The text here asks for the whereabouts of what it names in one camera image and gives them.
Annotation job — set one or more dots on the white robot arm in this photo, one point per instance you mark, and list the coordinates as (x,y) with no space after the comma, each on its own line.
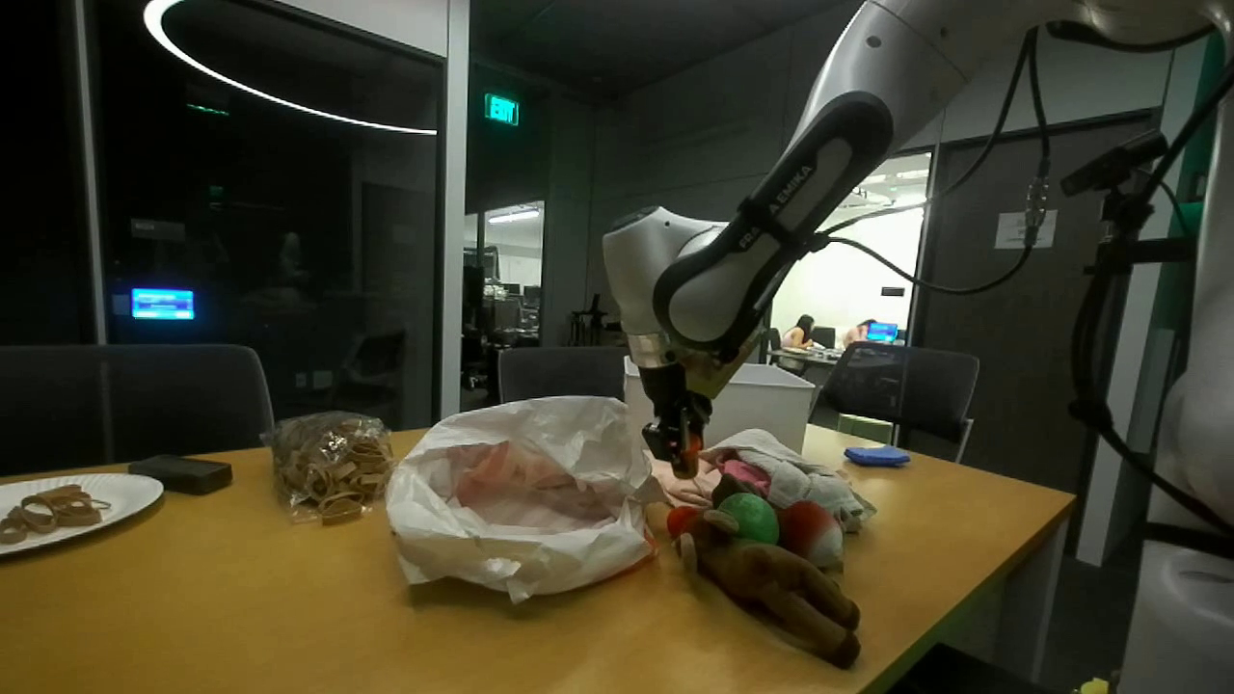
(694,290)

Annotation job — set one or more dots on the clear bag of snacks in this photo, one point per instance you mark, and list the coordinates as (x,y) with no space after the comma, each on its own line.
(327,463)

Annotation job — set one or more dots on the white paper door sign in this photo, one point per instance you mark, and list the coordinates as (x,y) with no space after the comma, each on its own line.
(1027,230)

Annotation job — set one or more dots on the light pink cloth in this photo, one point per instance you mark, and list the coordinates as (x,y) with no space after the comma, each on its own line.
(682,490)

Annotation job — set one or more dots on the green ball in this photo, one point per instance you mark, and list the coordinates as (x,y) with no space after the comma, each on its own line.
(754,519)

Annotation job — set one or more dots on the green exit sign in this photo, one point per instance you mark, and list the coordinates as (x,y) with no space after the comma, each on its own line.
(504,108)

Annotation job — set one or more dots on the black office chair left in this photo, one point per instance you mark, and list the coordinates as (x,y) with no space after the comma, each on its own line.
(83,403)

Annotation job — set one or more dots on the white plate with food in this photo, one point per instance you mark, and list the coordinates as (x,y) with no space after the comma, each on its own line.
(67,508)

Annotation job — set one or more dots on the brown plush toy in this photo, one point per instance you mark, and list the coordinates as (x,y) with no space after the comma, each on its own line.
(775,587)

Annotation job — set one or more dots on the small black box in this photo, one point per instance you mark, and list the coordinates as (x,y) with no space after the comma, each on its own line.
(187,475)

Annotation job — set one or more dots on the blue flat object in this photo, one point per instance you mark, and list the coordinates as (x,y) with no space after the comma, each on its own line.
(878,455)

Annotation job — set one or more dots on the blue lit monitor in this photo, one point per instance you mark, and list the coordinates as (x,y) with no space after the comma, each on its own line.
(164,302)

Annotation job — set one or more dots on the white plastic bag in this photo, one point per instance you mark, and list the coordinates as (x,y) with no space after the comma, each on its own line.
(522,500)

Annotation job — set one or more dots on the white storage box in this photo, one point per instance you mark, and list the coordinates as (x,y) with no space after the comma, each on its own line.
(754,396)

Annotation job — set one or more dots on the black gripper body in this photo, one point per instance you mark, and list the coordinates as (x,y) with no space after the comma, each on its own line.
(678,415)

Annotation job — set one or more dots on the grey towel cloth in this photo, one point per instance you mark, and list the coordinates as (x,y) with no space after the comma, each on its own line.
(792,475)

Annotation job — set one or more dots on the black middle chair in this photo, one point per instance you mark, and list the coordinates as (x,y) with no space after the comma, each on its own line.
(547,373)

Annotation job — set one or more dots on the red fuzzy ball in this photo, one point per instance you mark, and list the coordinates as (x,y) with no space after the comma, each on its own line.
(811,532)

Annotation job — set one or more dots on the magenta pink cloth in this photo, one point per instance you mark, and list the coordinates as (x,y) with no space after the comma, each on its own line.
(745,475)

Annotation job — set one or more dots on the black office chair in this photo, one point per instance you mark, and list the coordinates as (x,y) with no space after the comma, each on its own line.
(920,391)
(83,403)

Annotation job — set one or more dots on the black office chair right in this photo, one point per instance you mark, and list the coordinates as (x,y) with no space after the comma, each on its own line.
(920,391)

